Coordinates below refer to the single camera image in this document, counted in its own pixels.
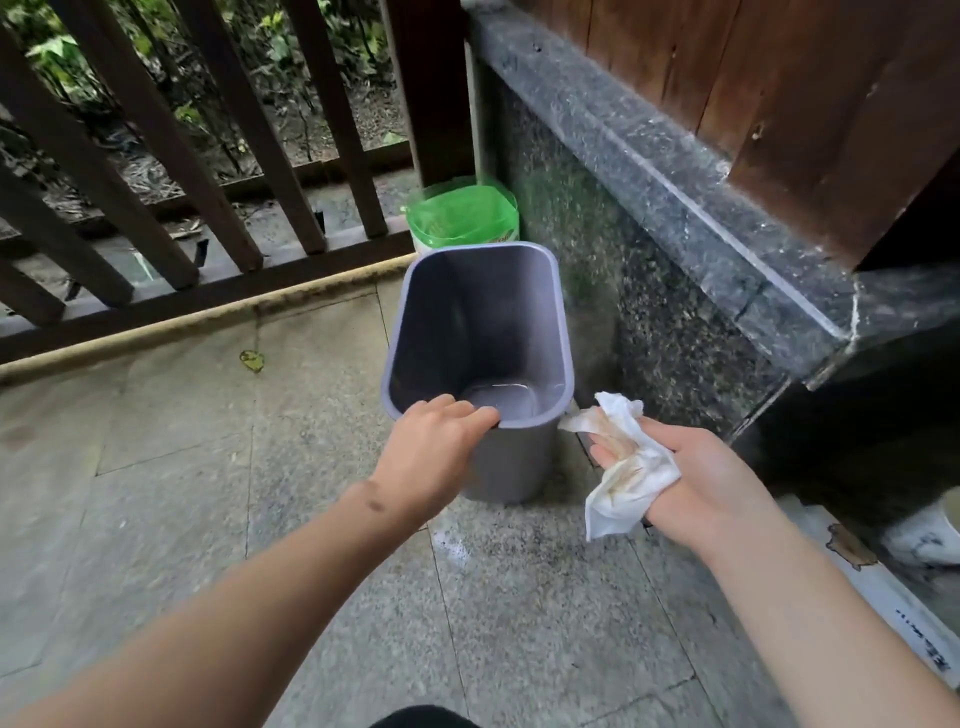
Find person's right hand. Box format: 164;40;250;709
588;416;781;560

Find person's left hand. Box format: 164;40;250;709
371;393;502;526

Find white wet wipe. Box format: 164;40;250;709
557;391;682;543

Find grey plastic waste bin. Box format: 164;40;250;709
380;241;577;506

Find person's right forearm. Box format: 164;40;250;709
697;517;960;728

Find person's left forearm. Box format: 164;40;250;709
0;479;429;728

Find white wet wipe pack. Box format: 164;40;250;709
776;494;960;691

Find person's black trousers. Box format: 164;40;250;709
367;704;481;728

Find white paper cup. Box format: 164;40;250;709
881;487;960;569

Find green detergent bottle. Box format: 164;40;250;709
403;176;521;258

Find dark granite pillar base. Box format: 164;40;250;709
461;0;960;526

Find dark wooden railing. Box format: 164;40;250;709
0;0;481;369

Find beige pipe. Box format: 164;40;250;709
0;253;418;388

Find brown wooden pillar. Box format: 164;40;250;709
509;0;960;271

